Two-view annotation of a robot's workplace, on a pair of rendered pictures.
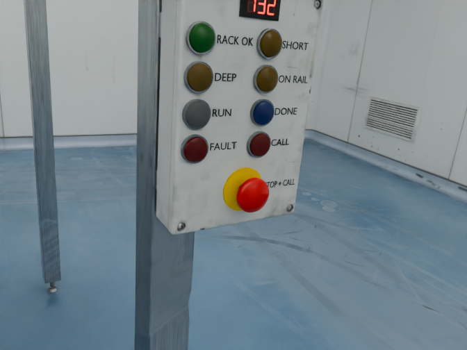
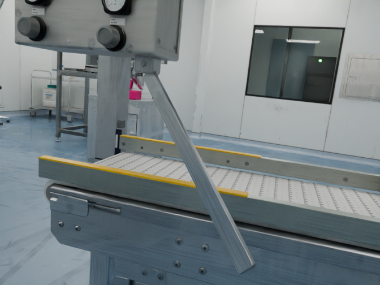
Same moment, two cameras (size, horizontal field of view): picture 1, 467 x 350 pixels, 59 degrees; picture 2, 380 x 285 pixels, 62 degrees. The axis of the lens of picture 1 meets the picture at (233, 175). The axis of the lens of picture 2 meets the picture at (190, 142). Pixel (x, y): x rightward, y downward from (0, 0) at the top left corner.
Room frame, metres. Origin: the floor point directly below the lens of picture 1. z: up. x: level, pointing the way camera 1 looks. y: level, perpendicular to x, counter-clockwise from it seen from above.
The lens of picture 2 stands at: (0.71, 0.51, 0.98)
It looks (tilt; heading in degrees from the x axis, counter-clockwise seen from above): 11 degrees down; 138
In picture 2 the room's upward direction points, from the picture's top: 6 degrees clockwise
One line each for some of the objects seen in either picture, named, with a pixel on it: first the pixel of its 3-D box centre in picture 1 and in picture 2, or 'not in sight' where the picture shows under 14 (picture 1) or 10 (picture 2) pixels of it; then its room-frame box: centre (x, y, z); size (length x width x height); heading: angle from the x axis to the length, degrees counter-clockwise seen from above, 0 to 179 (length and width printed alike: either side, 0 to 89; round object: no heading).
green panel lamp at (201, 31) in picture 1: (201, 37); not in sight; (0.41, 0.04, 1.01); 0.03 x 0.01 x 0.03; 123
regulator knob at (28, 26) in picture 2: not in sight; (30, 22); (0.22, 0.63, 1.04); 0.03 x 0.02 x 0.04; 33
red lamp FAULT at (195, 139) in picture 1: (195, 149); not in sight; (0.41, 0.04, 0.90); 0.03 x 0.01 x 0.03; 123
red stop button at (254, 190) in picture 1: (246, 191); not in sight; (0.44, -0.02, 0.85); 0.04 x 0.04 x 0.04; 33
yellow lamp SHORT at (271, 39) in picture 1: (270, 44); not in sight; (0.45, -0.03, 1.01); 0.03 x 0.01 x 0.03; 123
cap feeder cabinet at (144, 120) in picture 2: not in sight; (126, 132); (-2.28, 2.25, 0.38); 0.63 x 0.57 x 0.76; 28
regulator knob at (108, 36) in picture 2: not in sight; (109, 33); (0.32, 0.70, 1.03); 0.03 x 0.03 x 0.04; 33
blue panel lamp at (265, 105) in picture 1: (263, 112); not in sight; (0.45, -0.03, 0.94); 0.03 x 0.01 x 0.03; 123
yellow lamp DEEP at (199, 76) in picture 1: (199, 77); not in sight; (0.41, 0.04, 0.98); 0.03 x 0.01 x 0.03; 123
